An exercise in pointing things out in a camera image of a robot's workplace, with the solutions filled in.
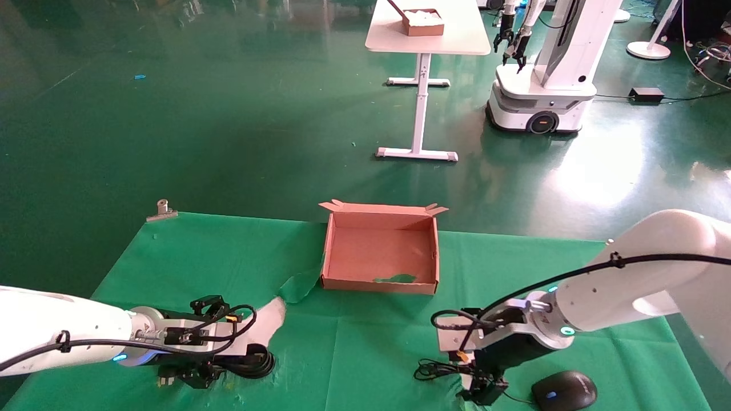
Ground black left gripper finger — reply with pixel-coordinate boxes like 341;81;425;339
190;295;230;320
157;365;226;390

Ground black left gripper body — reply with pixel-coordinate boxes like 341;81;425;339
150;341;243;370

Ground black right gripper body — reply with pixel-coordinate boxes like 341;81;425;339
473;334;552;376

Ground thin black USB cable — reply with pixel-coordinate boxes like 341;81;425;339
414;358;537;407

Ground black computer mouse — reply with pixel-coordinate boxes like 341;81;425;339
531;370;599;411

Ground open brown cardboard box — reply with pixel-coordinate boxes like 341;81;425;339
318;199;449;296

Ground small brown cardboard box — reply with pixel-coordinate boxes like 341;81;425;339
386;0;445;38

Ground green tablecloth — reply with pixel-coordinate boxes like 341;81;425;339
3;212;712;411

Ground white wheeled robot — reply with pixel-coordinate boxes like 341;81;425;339
485;0;624;135

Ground black power adapter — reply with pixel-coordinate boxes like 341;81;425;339
628;87;665;104

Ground white packing foam pieces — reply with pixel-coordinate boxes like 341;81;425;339
405;8;444;25

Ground white floor stand base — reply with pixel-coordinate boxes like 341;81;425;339
625;0;684;61

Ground black cabinet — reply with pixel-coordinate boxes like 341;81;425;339
651;0;731;42

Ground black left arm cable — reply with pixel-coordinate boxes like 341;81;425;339
0;304;258;373

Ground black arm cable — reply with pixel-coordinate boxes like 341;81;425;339
0;304;258;373
431;253;731;344

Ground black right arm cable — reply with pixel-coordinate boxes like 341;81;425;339
431;253;731;344

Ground white pedestal table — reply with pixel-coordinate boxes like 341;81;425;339
364;0;492;163

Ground tangled cable bundle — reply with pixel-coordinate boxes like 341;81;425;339
681;0;731;92

